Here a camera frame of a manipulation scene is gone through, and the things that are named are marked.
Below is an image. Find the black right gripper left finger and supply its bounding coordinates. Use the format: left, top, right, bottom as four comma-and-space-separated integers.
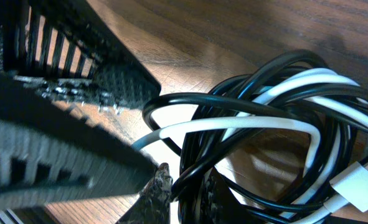
0, 74, 156, 210

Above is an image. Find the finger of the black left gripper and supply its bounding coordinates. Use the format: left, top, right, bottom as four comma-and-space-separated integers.
116, 163, 173, 224
199, 168, 262, 224

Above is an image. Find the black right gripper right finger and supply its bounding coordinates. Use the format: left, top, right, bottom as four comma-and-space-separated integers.
0, 1, 161, 109

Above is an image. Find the black USB cable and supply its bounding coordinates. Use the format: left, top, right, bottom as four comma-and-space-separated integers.
141, 49, 368, 224

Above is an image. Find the white USB cable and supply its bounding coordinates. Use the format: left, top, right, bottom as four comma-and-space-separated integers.
130, 67, 368, 224

